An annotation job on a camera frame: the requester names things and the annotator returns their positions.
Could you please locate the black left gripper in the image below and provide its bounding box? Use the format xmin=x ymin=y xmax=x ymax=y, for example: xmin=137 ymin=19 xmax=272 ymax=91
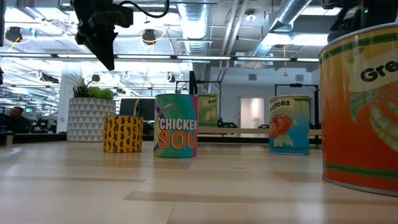
xmin=72 ymin=0 xmax=118 ymax=71

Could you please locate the yellow chili pepper can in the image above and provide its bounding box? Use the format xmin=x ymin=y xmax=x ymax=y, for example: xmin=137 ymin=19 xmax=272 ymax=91
xmin=103 ymin=114 xmax=144 ymax=154

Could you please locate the orange green beans can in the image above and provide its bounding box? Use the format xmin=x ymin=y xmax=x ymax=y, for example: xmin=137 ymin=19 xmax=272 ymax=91
xmin=318 ymin=22 xmax=398 ymax=197

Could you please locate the colourful chicken soup can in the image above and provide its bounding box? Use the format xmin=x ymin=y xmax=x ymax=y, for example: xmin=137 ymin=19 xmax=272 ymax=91
xmin=154 ymin=93 xmax=199 ymax=159

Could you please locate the blue tomatoes can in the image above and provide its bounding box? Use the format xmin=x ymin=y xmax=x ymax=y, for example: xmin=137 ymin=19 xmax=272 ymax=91
xmin=269 ymin=95 xmax=311 ymax=156

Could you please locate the green pears can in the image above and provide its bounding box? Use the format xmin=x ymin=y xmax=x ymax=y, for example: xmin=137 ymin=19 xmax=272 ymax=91
xmin=195 ymin=93 xmax=218 ymax=128

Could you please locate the black background monitor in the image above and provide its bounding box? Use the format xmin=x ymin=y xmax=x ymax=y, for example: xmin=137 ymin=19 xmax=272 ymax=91
xmin=119 ymin=98 xmax=155 ymax=121

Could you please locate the triangle patterned succulent planter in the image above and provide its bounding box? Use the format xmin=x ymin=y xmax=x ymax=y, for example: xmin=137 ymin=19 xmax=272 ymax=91
xmin=67 ymin=73 xmax=118 ymax=142

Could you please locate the long linear ceiling light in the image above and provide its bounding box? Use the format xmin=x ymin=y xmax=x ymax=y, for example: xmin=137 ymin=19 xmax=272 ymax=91
xmin=0 ymin=52 xmax=320 ymax=63

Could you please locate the person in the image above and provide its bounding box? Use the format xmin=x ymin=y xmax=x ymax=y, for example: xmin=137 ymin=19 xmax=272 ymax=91
xmin=0 ymin=106 xmax=32 ymax=134

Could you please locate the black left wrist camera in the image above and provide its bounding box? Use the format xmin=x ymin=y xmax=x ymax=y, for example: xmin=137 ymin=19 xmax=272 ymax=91
xmin=88 ymin=6 xmax=134 ymax=29

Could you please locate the black ceiling camera yellow cable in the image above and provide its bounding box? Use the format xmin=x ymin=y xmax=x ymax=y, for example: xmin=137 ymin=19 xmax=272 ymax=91
xmin=142 ymin=28 xmax=157 ymax=46
xmin=5 ymin=26 xmax=22 ymax=43

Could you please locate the silver ventilation duct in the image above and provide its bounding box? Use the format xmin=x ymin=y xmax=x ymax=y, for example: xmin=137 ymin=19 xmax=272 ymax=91
xmin=248 ymin=0 xmax=314 ymax=58
xmin=177 ymin=0 xmax=213 ymax=56

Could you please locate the black left wrist camera cable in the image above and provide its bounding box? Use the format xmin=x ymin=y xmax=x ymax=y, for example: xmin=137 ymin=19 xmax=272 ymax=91
xmin=118 ymin=0 xmax=171 ymax=19

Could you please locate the black aluminium rig frame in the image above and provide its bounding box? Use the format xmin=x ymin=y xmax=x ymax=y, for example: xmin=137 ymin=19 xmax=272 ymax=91
xmin=0 ymin=132 xmax=323 ymax=146

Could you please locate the wooden shelf with black frame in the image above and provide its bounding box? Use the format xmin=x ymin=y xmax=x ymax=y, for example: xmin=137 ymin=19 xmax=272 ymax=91
xmin=188 ymin=70 xmax=323 ymax=138

